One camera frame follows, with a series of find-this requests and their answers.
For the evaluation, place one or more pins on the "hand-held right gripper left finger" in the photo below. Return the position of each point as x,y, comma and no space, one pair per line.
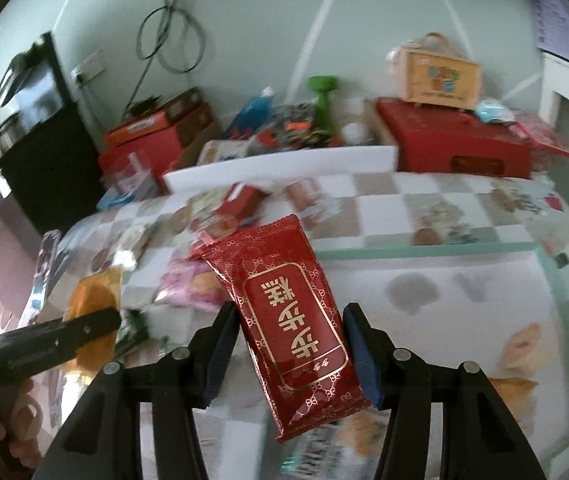
222,355

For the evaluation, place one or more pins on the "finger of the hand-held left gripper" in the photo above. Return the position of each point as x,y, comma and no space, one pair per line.
89,325

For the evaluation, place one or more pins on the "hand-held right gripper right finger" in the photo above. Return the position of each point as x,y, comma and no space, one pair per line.
364,360

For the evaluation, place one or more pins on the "yellow snack packet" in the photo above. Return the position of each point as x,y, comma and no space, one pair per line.
94,295

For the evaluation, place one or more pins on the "red gold-patterned snack packet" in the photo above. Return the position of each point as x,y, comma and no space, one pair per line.
289,320

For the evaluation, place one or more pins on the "pink snack packet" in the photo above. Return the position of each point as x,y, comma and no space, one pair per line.
189,285

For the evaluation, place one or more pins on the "teal-edged white shallow tray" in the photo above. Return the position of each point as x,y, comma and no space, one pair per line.
439,320

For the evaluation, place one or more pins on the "person's left hand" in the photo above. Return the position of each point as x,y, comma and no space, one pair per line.
27,420

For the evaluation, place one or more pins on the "pale barcode snack packet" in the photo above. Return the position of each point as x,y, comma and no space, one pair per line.
132,332

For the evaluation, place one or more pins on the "clear acrylic chair back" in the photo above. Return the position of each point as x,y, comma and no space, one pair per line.
44,270

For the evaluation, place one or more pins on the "silver crinkled snack packet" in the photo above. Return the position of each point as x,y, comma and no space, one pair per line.
123,257

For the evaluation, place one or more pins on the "green and white snack packet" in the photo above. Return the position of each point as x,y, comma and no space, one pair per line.
314,455

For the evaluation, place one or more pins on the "black cabinet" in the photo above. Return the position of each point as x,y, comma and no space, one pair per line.
54,175

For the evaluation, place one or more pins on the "light blue plastic item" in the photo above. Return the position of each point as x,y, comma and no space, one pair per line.
114,200

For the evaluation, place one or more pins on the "patterned checkered tablecloth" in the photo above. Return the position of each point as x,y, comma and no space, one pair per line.
379,205

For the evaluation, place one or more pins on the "clear plastic container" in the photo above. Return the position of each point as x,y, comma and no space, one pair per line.
132,172

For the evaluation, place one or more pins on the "black screen panel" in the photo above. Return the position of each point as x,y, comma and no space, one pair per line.
44,95

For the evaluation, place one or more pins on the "orange lidded box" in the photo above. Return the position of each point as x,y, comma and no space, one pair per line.
139,132

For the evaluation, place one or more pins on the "printed flat carton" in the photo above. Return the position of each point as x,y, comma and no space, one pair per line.
219,152

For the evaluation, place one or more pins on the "white ball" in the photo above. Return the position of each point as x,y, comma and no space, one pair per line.
354,134

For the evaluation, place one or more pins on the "large red box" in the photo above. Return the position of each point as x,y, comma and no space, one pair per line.
439,140

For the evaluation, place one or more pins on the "dark printed box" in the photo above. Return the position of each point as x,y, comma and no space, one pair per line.
187,110

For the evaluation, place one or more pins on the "pile of colourful toys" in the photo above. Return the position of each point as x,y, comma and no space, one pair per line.
299,125

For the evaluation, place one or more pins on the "blue bottle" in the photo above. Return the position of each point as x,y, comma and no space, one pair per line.
252,112

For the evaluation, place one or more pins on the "green dumbbell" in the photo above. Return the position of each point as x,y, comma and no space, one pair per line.
323,97

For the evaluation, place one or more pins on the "light blue wipes pack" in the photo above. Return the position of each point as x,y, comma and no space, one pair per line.
494,111

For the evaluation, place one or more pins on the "pink patterned box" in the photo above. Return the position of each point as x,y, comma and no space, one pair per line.
539,132

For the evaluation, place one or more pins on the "white wall socket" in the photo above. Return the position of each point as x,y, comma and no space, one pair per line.
88,66

